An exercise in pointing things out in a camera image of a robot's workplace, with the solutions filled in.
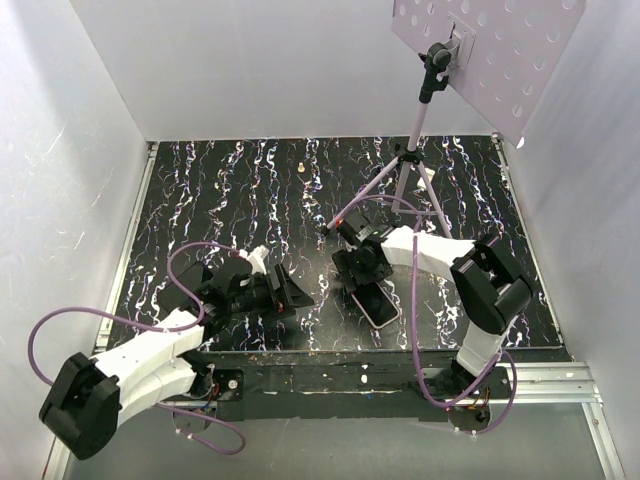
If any aluminium rail frame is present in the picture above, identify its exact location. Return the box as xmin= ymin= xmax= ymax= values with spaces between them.
xmin=44 ymin=132 xmax=626 ymax=480

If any perforated white board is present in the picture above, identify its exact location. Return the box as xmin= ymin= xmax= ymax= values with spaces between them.
xmin=392 ymin=0 xmax=587 ymax=148

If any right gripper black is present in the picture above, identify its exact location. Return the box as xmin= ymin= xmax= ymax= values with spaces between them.
xmin=332 ymin=246 xmax=393 ymax=295

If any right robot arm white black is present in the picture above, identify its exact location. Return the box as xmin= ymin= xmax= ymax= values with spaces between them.
xmin=332 ymin=213 xmax=534 ymax=398

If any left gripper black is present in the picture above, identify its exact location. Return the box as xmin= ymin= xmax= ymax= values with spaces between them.
xmin=229 ymin=263 xmax=313 ymax=322

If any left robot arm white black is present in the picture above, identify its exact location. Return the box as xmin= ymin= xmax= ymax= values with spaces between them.
xmin=39 ymin=258 xmax=314 ymax=460

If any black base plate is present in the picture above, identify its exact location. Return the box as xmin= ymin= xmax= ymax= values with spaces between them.
xmin=149 ymin=349 xmax=521 ymax=424

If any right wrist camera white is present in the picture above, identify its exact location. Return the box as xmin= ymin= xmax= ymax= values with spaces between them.
xmin=336 ymin=212 xmax=390 ymax=247

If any pink phone case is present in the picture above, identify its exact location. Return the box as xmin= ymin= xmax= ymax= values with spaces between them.
xmin=351 ymin=281 xmax=401 ymax=330

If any purple cable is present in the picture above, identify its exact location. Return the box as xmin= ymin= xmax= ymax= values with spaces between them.
xmin=27 ymin=241 xmax=249 ymax=456
xmin=342 ymin=193 xmax=517 ymax=441

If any tripod stand silver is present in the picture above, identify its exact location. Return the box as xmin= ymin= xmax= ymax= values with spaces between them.
xmin=321 ymin=39 xmax=459 ymax=238

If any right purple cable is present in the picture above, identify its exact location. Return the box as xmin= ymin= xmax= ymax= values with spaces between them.
xmin=342 ymin=193 xmax=517 ymax=441

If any black smartphone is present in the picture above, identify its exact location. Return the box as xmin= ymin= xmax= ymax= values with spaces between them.
xmin=355 ymin=284 xmax=396 ymax=325

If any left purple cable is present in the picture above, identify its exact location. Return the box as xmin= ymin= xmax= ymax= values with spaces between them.
xmin=27 ymin=241 xmax=249 ymax=456

